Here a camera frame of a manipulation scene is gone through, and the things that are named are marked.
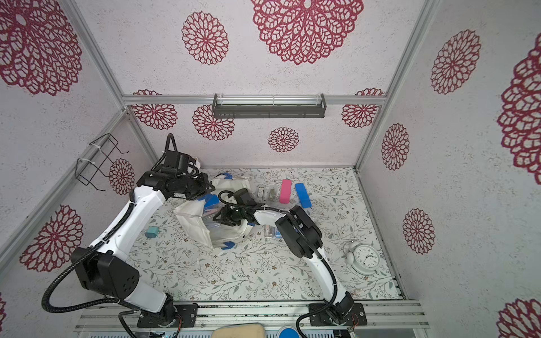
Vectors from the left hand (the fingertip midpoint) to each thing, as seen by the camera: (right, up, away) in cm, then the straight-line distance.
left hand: (216, 189), depth 79 cm
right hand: (-5, -13, +12) cm, 18 cm away
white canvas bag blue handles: (-5, -9, -5) cm, 12 cm away
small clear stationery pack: (+16, -2, +29) cm, 33 cm away
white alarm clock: (+58, -28, +4) cm, 65 cm away
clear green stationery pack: (+22, -2, +29) cm, 36 cm away
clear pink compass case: (+20, -19, +15) cm, 32 cm away
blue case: (+38, -4, +30) cm, 48 cm away
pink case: (+29, -2, +31) cm, 42 cm away
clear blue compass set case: (+24, -20, +13) cm, 34 cm away
